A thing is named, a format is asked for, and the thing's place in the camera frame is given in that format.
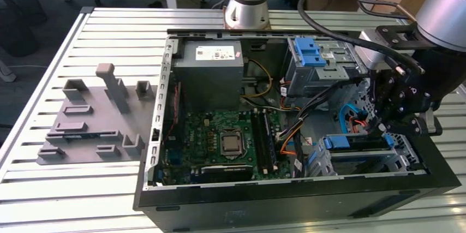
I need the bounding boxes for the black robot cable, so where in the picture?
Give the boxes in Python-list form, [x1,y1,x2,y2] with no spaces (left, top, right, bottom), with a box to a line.
[297,0,428,75]

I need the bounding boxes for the grey parts rack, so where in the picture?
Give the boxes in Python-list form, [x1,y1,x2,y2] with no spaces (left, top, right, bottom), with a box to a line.
[36,63,162,167]

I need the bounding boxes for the black office chair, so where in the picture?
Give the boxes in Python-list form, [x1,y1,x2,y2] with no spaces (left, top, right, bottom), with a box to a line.
[0,0,48,56]

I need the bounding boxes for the orange power wire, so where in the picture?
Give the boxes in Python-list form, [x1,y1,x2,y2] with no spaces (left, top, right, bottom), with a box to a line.
[278,115,369,160]

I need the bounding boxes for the blue plastic drive latch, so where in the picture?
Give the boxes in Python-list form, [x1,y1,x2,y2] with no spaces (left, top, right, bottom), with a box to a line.
[295,37,327,67]

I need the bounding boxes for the CPU socket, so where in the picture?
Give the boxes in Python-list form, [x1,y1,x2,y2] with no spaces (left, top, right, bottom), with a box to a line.
[218,128,249,162]

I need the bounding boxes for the black graphics card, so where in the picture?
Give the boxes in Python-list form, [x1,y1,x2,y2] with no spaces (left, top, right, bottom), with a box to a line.
[199,163,255,182]

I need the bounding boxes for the yellow wire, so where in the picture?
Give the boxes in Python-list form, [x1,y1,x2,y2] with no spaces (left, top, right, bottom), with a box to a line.
[242,58,274,99]

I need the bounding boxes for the grey power supply unit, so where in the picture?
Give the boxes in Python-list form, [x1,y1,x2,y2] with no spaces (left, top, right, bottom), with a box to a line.
[170,39,245,111]

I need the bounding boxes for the black cable bundle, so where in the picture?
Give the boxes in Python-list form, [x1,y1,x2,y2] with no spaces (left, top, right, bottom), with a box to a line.
[277,76,371,179]

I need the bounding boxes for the black RAM slot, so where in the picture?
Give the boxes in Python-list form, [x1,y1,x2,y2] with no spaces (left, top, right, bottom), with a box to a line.
[251,109,270,175]
[261,109,281,172]

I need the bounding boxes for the metal disk bay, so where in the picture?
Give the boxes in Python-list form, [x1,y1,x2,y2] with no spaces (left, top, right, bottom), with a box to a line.
[318,132,420,176]

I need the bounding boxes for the black PC case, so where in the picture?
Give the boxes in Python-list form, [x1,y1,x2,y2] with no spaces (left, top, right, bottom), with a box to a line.
[131,28,464,233]

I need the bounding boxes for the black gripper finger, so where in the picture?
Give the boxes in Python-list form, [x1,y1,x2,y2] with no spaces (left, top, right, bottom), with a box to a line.
[367,70,406,136]
[378,109,445,139]

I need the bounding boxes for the white desk foot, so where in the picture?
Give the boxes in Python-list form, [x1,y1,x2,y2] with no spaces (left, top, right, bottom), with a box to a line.
[0,58,18,82]

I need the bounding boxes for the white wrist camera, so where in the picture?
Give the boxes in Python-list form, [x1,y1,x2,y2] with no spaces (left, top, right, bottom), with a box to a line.
[355,29,397,70]

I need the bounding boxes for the hard disk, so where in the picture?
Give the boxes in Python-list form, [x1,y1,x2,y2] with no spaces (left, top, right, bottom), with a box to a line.
[322,133,397,152]

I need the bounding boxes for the blue data wire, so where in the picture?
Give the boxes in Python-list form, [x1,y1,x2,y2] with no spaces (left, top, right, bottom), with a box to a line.
[283,103,369,148]

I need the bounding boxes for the green motherboard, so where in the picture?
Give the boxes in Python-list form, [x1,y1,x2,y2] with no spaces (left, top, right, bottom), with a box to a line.
[159,109,293,185]

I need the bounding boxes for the grey metal drive cage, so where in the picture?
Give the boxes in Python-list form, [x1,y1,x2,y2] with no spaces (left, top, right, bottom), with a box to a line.
[286,36,369,97]

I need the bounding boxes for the silver CPU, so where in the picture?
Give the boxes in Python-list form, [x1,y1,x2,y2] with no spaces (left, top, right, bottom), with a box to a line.
[222,136,241,152]

